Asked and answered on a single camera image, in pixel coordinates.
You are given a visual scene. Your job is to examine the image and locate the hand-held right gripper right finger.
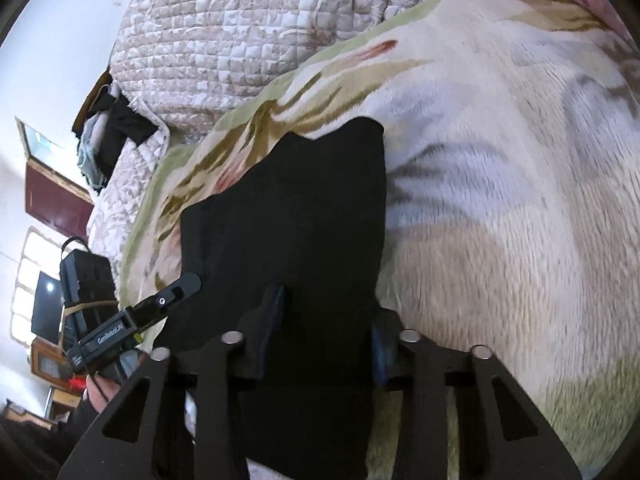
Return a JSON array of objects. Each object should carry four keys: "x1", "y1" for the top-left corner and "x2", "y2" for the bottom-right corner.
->
[{"x1": 371, "y1": 307, "x2": 584, "y2": 480}]

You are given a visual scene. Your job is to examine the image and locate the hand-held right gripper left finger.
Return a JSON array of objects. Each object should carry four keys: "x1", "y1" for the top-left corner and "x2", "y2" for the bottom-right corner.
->
[{"x1": 57, "y1": 282, "x2": 287, "y2": 480}]

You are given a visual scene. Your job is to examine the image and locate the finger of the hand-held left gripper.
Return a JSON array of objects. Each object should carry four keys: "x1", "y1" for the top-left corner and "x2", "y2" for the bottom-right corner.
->
[{"x1": 131, "y1": 272, "x2": 203, "y2": 335}]

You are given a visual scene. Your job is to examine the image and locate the black pants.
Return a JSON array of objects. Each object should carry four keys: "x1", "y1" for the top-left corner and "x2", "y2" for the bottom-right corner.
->
[{"x1": 177, "y1": 116, "x2": 389, "y2": 479}]

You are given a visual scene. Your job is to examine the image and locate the person's left forearm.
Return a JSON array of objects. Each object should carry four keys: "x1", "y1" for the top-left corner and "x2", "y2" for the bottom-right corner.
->
[{"x1": 0, "y1": 397, "x2": 103, "y2": 480}]

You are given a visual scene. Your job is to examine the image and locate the person's left hand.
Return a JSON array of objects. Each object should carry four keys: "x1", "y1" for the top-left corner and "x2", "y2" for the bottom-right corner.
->
[{"x1": 81, "y1": 372, "x2": 126, "y2": 418}]

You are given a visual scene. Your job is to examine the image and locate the black flat screen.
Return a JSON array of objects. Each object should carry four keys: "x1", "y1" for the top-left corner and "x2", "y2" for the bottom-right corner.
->
[{"x1": 31, "y1": 270, "x2": 67, "y2": 346}]

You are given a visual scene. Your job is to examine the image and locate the window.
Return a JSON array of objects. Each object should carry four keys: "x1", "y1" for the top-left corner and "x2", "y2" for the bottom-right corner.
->
[{"x1": 9, "y1": 226, "x2": 63, "y2": 346}]

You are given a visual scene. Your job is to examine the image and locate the wooden cabinet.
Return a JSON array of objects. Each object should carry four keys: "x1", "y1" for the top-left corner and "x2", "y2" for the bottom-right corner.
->
[{"x1": 30, "y1": 337, "x2": 88, "y2": 423}]

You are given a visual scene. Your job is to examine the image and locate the dark red wooden door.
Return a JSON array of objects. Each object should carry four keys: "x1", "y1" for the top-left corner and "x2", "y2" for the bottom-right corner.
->
[{"x1": 24, "y1": 157, "x2": 96, "y2": 241}]

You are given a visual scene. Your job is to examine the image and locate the light blue garment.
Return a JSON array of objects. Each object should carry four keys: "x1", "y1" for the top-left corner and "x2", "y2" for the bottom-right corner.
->
[{"x1": 76, "y1": 110, "x2": 112, "y2": 192}]

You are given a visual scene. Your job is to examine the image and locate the black garment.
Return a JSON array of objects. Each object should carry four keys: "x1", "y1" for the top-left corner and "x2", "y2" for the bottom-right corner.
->
[{"x1": 71, "y1": 71, "x2": 160, "y2": 177}]

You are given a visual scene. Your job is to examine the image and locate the green-edged floral fleece blanket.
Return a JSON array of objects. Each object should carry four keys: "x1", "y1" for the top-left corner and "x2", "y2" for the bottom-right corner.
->
[{"x1": 120, "y1": 0, "x2": 640, "y2": 480}]

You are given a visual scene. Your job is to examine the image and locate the beige patterned quilted bedspread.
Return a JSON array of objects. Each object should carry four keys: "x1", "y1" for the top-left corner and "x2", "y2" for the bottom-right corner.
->
[{"x1": 86, "y1": 0, "x2": 538, "y2": 261}]

